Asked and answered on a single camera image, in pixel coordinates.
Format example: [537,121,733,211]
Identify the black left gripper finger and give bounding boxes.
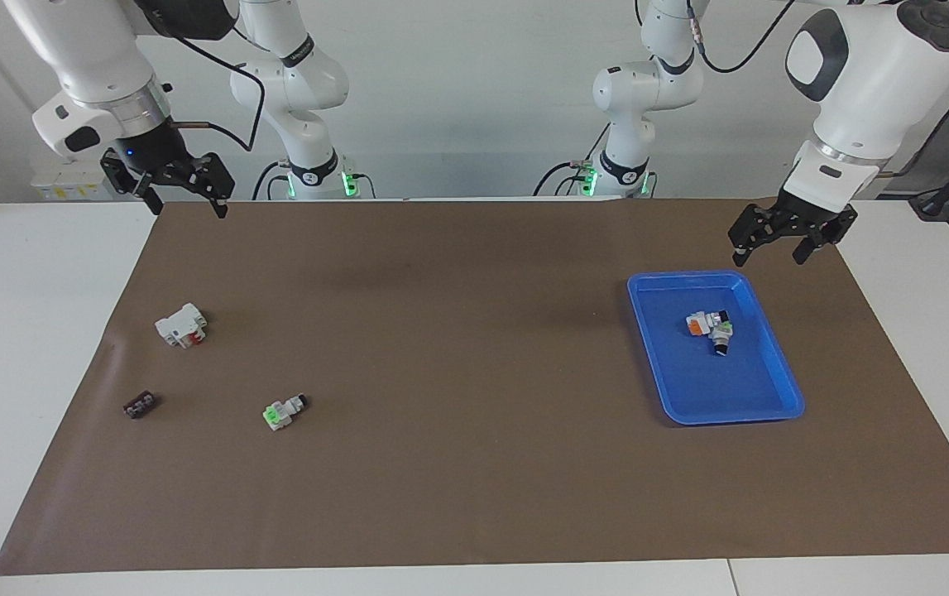
[794,206,859,266]
[729,203,782,267]

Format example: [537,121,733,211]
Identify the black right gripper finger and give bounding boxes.
[185,153,236,219]
[100,149,165,217]

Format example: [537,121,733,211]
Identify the green white knob switch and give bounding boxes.
[263,393,310,432]

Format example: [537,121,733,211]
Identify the white red circuit breaker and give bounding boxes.
[155,303,208,349]

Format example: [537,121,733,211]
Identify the blue plastic tray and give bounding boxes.
[627,271,806,426]

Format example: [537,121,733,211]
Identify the brown table mat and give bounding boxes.
[0,197,949,577]

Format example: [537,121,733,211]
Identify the black base cable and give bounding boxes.
[557,123,612,196]
[533,161,582,198]
[252,161,286,201]

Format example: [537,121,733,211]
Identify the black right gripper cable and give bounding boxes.
[164,17,268,154]

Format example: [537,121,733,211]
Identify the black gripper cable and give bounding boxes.
[685,0,949,179]
[164,17,268,154]

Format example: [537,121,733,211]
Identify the orange white knob switch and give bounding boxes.
[685,310,731,337]

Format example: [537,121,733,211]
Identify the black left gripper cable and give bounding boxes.
[685,0,949,179]

